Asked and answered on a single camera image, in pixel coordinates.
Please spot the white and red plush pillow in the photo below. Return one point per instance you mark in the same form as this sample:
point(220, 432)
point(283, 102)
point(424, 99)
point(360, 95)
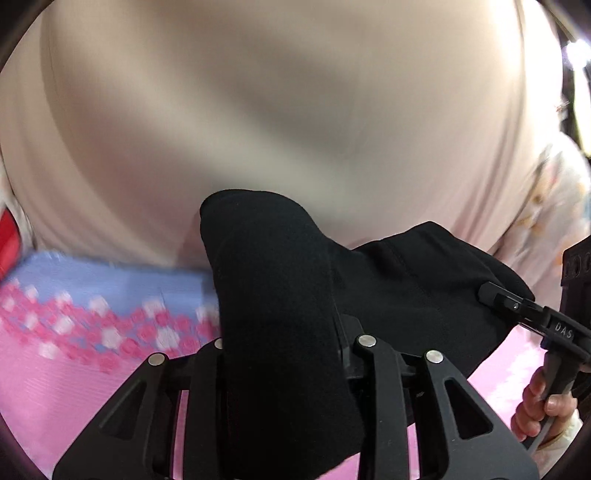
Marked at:
point(8, 235)

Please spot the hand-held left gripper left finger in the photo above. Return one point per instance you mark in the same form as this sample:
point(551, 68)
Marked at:
point(210, 369)

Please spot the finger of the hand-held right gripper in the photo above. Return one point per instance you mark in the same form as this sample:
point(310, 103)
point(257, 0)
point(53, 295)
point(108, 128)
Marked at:
point(505, 297)

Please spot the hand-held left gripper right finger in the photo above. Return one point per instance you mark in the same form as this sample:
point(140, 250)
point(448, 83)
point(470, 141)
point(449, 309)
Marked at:
point(353, 357)

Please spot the pink floral bed sheet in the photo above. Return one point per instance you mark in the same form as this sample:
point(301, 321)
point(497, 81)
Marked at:
point(69, 392)

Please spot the black pants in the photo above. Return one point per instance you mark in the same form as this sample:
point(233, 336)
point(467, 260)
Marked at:
point(277, 300)

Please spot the person's right hand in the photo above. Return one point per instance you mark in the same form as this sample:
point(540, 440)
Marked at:
point(558, 410)

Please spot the beige shirt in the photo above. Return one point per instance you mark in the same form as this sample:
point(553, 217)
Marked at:
point(277, 115)

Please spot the white floral pajama jacket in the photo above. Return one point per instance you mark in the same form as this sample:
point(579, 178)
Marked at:
point(545, 221)

